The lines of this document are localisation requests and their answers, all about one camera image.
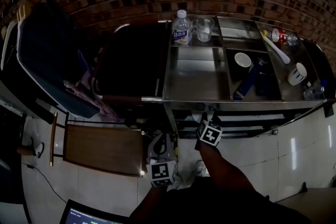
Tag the white mug with blue stripes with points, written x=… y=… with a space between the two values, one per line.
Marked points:
x=298 y=74

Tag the small dark box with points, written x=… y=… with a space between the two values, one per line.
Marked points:
x=263 y=85

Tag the laptop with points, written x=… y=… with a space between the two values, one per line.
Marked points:
x=86 y=215

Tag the red white-dotted cup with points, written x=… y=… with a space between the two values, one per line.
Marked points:
x=280 y=35

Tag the person's white shoe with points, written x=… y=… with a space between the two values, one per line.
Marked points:
x=200 y=168
x=181 y=183

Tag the person's left forearm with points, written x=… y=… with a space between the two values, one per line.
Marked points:
x=153 y=199

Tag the black fabric cart bag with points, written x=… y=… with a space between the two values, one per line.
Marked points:
x=131 y=60

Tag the purple cloth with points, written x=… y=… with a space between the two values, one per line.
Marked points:
x=86 y=81

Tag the brown wooden chair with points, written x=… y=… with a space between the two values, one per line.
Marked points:
x=105 y=147

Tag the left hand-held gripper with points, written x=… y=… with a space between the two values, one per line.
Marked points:
x=160 y=173

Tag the person's black clothing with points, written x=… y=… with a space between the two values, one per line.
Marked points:
x=223 y=207

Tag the crushed bottle with blue cap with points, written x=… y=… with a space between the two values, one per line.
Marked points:
x=313 y=91

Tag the white trolley frame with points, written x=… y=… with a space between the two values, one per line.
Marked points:
x=6 y=44

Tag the small crushed clear bottle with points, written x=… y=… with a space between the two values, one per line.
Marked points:
x=292 y=38

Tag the clear plastic cup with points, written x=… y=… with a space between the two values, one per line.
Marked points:
x=204 y=30

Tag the long blue box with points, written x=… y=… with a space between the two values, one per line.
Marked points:
x=248 y=81

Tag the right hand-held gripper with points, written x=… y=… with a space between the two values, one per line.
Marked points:
x=210 y=136

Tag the clear plastic water bottle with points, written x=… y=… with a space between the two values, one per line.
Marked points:
x=181 y=31

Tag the beige desk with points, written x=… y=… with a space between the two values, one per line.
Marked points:
x=309 y=196

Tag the person's right forearm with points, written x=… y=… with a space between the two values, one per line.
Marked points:
x=223 y=168

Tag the white brush with yellow tip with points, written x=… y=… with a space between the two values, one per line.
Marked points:
x=278 y=51

